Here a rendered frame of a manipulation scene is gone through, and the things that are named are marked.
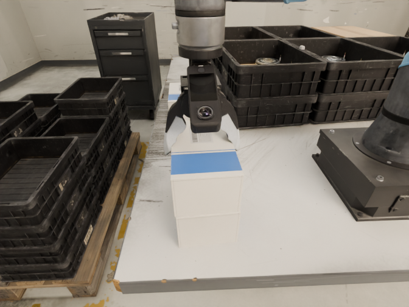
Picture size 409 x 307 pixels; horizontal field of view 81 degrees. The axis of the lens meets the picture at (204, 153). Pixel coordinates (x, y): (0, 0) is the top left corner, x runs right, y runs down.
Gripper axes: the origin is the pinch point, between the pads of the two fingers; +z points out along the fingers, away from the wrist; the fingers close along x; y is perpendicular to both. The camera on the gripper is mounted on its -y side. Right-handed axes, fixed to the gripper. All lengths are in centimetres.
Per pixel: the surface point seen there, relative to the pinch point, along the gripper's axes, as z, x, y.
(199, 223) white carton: 8.5, 1.4, -10.2
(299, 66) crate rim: -6.8, -33.6, 34.4
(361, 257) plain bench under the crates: 15.4, -29.7, -15.9
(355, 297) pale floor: 85, -68, 4
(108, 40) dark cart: 11, 61, 183
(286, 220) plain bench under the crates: 15.4, -18.3, -5.9
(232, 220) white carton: 8.5, -4.8, -10.1
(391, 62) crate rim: -7, -65, 36
